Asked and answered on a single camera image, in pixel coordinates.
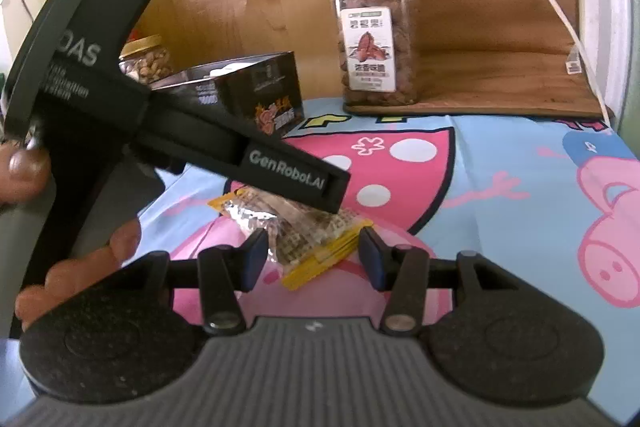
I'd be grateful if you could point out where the person's left hand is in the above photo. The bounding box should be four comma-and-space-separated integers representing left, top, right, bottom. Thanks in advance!
0, 142, 144, 330

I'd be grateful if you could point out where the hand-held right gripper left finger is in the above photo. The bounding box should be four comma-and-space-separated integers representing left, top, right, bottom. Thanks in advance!
119, 229, 271, 336

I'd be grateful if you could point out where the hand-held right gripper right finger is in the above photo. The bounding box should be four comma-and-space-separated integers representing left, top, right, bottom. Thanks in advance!
358, 226, 524, 338

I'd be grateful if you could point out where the cartoon pig printed blanket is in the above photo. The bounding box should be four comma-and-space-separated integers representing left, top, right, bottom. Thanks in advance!
132, 98, 640, 425

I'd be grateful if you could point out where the clear yellow-edged snack packet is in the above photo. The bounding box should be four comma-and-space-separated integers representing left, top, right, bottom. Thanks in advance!
207, 186, 375, 292

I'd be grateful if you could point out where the small gold-lid nut jar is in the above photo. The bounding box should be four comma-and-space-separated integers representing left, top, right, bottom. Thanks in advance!
330, 0, 421, 107

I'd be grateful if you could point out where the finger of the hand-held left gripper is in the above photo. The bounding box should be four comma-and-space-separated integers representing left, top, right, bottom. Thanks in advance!
134, 99, 352, 215

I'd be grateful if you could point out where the black tin box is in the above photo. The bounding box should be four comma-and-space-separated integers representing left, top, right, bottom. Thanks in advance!
150, 51, 306, 140

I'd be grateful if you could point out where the large gold-lid nut jar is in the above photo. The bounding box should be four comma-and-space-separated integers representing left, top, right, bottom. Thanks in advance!
118, 34, 176, 86

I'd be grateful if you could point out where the brown seat cushion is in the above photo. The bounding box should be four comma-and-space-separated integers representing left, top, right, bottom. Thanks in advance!
332, 0, 616, 118

